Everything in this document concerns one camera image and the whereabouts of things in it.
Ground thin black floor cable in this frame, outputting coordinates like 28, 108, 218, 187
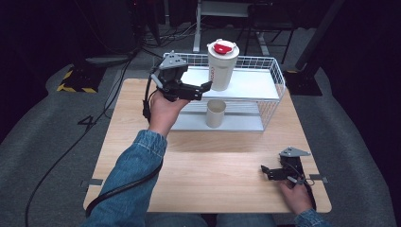
24, 56, 137, 227

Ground bundle of floor cables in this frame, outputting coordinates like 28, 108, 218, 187
141, 21, 202, 49

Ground person's left hand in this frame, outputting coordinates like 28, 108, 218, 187
148, 90, 191, 138

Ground black and yellow striped base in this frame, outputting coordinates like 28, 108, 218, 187
56, 64, 107, 95

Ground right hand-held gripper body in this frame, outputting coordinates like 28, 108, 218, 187
277, 146, 312, 186

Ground person's right hand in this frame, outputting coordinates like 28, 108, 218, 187
278, 178, 314, 216

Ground white wire shelf rack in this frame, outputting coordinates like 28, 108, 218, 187
162, 51, 288, 133

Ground black stand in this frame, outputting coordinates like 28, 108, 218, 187
283, 0, 348, 97

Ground person's right leg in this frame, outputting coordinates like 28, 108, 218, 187
215, 213, 279, 227

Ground white desk frame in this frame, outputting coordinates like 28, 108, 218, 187
192, 0, 270, 55

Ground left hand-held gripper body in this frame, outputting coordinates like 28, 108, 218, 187
150, 50, 191, 102

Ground thick black gripper cable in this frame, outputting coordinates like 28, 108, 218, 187
84, 74, 165, 219

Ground beige cup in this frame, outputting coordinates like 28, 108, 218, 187
205, 99, 227, 130

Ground white tumbler with red lid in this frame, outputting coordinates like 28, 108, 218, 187
206, 38, 240, 93

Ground black chair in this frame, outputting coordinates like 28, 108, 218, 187
241, 2, 298, 65

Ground grey tape strip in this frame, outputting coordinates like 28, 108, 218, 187
308, 173, 329, 184
80, 178, 105, 187

